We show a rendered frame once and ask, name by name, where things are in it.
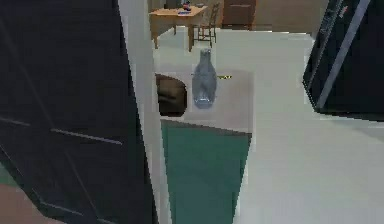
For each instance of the dark brown round bowl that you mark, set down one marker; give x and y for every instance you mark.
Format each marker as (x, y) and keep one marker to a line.
(170, 95)

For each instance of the grey glass bottle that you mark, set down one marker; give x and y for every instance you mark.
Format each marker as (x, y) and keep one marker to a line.
(204, 80)

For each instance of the small yellow black item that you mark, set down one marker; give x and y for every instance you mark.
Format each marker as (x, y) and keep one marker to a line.
(224, 77)

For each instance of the wooden chair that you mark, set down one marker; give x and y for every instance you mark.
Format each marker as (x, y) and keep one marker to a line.
(208, 28)

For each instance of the light wooden table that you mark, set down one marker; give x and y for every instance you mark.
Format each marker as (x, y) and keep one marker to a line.
(173, 16)

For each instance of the blue book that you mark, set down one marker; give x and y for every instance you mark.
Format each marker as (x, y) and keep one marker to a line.
(184, 13)

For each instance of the red blue small object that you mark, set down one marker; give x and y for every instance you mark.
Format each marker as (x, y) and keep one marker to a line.
(186, 5)

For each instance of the brown wooden cabinet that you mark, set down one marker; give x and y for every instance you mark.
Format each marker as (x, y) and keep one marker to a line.
(238, 13)

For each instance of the black fridge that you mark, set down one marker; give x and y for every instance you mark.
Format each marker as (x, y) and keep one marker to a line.
(360, 66)

